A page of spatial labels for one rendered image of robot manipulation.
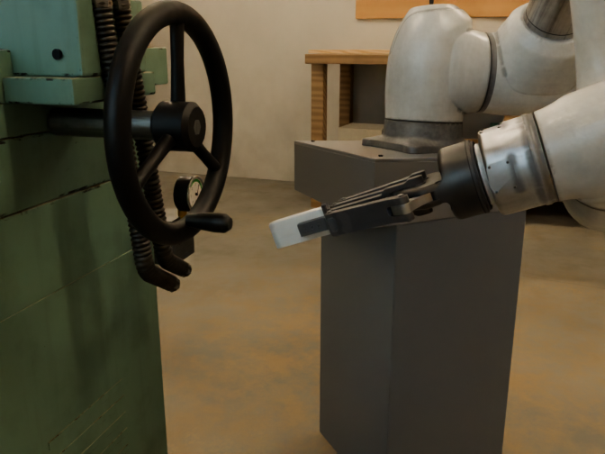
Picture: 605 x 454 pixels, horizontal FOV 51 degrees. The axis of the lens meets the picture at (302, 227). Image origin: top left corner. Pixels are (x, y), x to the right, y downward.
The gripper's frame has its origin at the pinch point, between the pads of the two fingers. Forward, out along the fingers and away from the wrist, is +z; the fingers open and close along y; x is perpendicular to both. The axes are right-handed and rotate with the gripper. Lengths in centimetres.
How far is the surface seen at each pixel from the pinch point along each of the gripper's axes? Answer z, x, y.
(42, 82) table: 21.9, -24.6, 4.0
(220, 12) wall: 138, -94, -344
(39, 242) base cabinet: 34.2, -7.6, 1.0
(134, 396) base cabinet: 45, 23, -17
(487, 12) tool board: -21, -32, -332
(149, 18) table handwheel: 7.5, -26.4, 2.2
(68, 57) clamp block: 18.9, -26.3, 2.0
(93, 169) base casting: 31.7, -14.3, -11.7
